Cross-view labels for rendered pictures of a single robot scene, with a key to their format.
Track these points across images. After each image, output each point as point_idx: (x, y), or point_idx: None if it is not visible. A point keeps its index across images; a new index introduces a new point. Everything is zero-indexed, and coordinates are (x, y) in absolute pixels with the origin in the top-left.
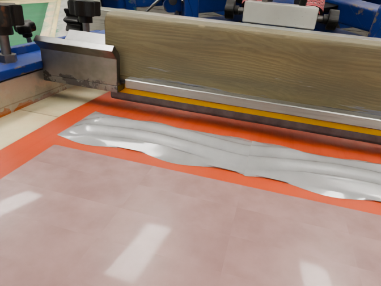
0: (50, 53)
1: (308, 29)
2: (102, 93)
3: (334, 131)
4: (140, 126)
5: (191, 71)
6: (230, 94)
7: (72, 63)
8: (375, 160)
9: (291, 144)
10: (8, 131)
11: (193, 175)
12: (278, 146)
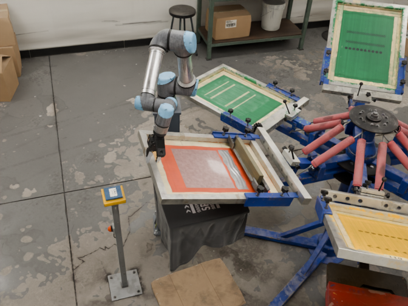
0: (229, 137)
1: (289, 164)
2: None
3: None
4: (227, 156)
5: (240, 153)
6: (240, 160)
7: (230, 141)
8: (246, 182)
9: (241, 173)
10: (214, 145)
11: (223, 164)
12: (238, 171)
